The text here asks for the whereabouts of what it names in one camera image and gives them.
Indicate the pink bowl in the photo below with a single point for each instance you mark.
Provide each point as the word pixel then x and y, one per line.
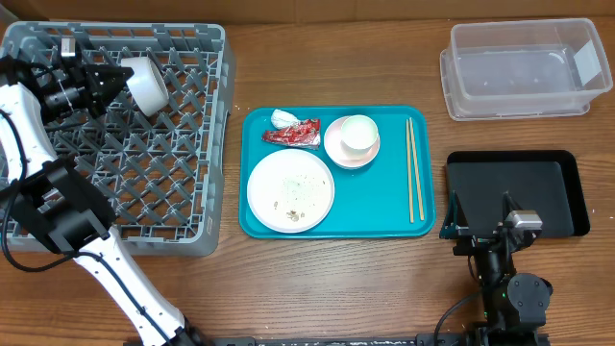
pixel 334 149

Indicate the black tray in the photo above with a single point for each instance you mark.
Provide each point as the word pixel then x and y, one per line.
pixel 546 181

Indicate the white cup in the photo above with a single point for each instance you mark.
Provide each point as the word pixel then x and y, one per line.
pixel 359 134

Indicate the white dinner plate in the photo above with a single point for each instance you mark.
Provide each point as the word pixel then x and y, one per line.
pixel 290 191

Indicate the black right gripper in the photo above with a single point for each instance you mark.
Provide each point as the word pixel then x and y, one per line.
pixel 480 238

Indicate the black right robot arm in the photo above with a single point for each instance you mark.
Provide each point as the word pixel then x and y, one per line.
pixel 515 304

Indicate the grey bowl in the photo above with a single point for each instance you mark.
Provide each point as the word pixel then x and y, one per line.
pixel 147 86

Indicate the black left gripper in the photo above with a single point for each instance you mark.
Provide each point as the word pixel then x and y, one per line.
pixel 108 91

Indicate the teal plastic tray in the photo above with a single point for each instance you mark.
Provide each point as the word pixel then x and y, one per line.
pixel 369 202

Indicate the wooden chopstick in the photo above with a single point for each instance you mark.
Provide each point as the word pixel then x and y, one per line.
pixel 416 169
pixel 409 174

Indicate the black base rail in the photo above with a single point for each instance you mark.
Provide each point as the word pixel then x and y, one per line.
pixel 417 340

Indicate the clear plastic bin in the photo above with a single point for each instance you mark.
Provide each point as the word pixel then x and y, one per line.
pixel 523 69

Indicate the grey dishwasher rack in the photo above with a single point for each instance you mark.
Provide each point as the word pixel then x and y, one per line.
pixel 162 173

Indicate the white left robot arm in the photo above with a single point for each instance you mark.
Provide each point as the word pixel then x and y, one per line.
pixel 66 213

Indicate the white crumpled napkin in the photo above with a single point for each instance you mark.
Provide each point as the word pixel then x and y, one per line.
pixel 282 119

